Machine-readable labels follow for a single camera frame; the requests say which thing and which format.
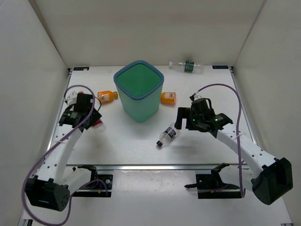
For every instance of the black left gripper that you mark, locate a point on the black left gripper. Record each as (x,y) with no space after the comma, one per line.
(96,115)

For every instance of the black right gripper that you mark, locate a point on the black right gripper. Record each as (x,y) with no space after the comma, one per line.
(186,113)

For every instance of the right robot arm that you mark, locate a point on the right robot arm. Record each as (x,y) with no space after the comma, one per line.
(268,178)

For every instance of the green plastic bin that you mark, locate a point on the green plastic bin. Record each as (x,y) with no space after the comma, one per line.
(139,85)

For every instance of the dark blue right sticker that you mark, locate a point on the dark blue right sticker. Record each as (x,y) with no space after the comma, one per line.
(218,67)

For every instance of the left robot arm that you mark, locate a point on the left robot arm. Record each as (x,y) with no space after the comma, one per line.
(48,187)

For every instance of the black-label clear bottle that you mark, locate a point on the black-label clear bottle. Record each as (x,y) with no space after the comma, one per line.
(167,136)

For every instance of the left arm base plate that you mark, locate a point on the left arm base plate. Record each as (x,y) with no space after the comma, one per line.
(98,189)

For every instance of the green-label clear bottle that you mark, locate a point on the green-label clear bottle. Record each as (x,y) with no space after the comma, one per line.
(187,67)

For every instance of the dark blue sticker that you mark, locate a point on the dark blue sticker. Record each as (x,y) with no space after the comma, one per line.
(218,67)
(80,68)

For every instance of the red-label clear water bottle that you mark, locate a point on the red-label clear water bottle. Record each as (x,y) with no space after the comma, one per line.
(99,126)

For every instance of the orange juice bottle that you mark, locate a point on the orange juice bottle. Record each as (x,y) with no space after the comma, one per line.
(168,98)
(107,96)

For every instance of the aluminium table edge rail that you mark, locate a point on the aluminium table edge rail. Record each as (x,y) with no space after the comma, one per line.
(155,166)

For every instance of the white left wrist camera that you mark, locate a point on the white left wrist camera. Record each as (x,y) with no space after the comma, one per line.
(72,98)

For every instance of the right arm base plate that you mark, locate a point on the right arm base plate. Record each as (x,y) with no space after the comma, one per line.
(209,188)

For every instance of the dark blue left sticker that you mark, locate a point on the dark blue left sticker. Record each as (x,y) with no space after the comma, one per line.
(80,68)

